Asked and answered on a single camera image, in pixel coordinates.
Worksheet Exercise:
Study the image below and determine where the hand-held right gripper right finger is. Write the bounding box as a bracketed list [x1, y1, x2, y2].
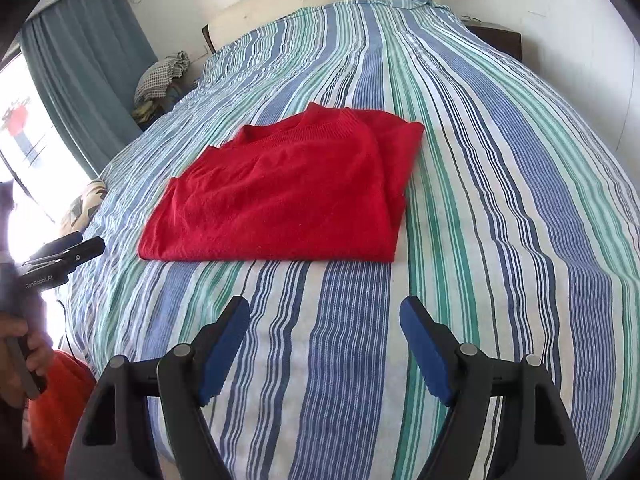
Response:
[398, 295, 589, 480]

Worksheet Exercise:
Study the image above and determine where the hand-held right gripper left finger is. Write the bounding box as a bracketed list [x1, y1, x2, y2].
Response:
[65, 296, 251, 480]

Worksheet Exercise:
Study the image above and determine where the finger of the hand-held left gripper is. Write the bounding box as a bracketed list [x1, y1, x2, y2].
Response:
[20, 237, 107, 279]
[29, 230, 84, 262]

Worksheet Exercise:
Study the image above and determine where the red sweater with white figure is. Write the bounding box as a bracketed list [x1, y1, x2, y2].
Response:
[138, 101, 426, 264]

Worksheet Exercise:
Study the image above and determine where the person's left hand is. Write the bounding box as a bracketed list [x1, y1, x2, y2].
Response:
[0, 320, 55, 408]

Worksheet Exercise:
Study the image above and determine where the printed pillow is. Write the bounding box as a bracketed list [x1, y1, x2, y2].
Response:
[61, 179, 109, 237]

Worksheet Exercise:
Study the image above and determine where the window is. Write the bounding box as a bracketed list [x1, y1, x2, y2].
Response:
[0, 52, 97, 261]

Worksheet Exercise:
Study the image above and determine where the orange shaggy rug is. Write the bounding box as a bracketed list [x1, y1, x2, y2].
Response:
[27, 350, 99, 480]

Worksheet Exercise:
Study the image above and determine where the striped blue green blanket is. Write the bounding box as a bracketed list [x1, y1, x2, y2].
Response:
[64, 0, 637, 480]

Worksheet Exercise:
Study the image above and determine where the blue-grey curtain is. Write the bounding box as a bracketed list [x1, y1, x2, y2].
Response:
[20, 0, 162, 182]

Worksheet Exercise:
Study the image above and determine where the checkered cloth bundle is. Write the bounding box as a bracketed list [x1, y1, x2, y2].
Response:
[133, 50, 191, 107]

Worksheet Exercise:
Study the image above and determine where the dark wooden nightstand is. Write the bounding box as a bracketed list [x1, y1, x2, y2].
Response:
[464, 19, 523, 62]

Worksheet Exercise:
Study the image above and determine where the cream padded headboard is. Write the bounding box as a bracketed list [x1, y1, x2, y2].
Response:
[202, 0, 441, 54]

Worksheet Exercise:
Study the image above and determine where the black cable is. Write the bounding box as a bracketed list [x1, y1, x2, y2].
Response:
[56, 299, 83, 363]

